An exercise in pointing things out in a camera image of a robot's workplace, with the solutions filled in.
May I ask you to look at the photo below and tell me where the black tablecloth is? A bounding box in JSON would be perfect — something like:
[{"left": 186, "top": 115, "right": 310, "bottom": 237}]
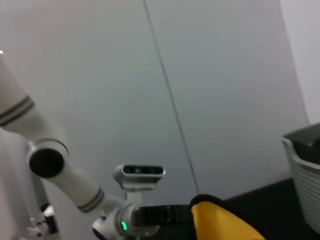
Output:
[{"left": 223, "top": 176, "right": 320, "bottom": 240}]

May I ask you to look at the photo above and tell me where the grey perforated plastic storage basket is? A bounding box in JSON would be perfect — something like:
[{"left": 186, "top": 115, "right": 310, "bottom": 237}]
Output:
[{"left": 281, "top": 122, "right": 320, "bottom": 228}]

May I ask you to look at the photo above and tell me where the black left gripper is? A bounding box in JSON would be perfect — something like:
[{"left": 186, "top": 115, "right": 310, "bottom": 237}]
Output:
[{"left": 136, "top": 204, "right": 195, "bottom": 228}]

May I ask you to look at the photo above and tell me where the yellow grey towel black trim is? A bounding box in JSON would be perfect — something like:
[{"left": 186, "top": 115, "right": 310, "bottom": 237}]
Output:
[{"left": 189, "top": 193, "right": 268, "bottom": 240}]

